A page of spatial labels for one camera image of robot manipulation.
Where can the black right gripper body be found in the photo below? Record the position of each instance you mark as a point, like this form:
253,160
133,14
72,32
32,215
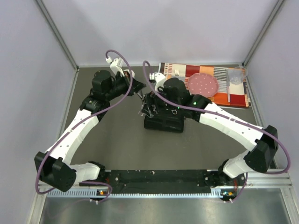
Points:
162,92

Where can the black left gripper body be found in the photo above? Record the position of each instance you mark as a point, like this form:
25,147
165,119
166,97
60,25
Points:
121,86

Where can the silver thinning scissors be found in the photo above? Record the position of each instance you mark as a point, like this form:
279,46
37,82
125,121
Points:
147,108

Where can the black zip tool case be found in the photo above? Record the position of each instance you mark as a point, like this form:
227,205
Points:
165,121

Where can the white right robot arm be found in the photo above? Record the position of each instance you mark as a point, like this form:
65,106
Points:
170,103

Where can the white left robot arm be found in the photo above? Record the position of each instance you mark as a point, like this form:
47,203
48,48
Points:
54,166

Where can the pink polka dot plate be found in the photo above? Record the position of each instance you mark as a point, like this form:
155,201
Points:
202,84

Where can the colourful patterned placemat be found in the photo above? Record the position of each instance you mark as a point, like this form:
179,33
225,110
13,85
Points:
238,93

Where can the clear plastic cup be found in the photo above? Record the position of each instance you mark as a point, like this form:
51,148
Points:
237,75

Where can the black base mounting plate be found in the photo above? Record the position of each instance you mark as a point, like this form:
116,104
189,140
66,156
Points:
168,181

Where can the pink handled knife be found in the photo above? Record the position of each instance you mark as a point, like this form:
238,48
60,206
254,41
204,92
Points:
228,88

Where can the grey slotted cable duct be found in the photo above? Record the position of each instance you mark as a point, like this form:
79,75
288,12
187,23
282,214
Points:
98,193

